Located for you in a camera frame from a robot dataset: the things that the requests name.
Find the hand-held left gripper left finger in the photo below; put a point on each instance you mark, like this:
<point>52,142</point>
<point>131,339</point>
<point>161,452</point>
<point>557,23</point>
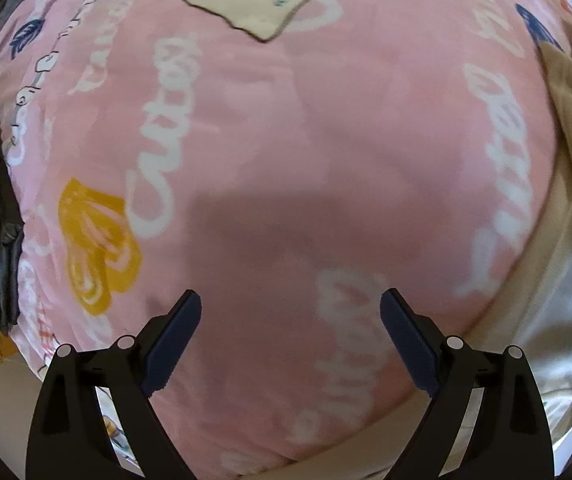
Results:
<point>176,340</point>

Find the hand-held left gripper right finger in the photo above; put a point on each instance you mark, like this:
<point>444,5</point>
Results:
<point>405,340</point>

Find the silver satin cloth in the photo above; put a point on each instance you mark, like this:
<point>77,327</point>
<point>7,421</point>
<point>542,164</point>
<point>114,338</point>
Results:
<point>560,320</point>

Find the pink printed blanket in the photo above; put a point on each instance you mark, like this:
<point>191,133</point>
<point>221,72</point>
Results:
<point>316,160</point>

